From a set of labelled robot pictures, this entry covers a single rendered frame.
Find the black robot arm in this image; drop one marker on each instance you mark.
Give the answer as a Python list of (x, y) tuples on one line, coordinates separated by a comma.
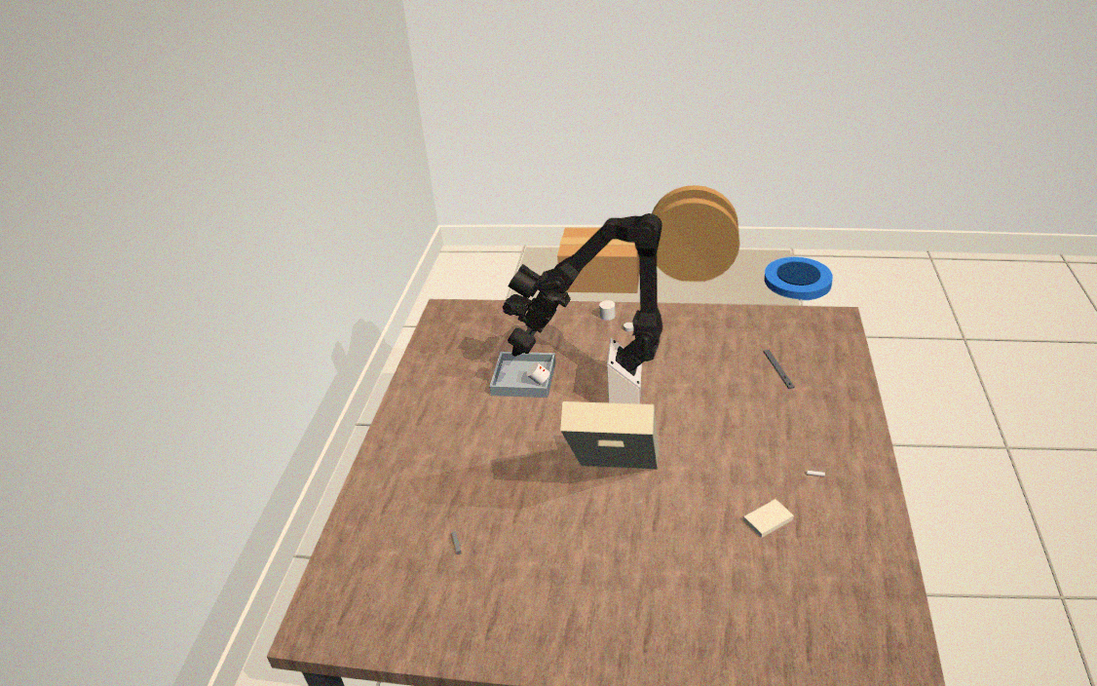
[(645, 231)]

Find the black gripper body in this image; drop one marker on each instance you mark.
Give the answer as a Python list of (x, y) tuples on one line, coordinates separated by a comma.
[(535, 321)]

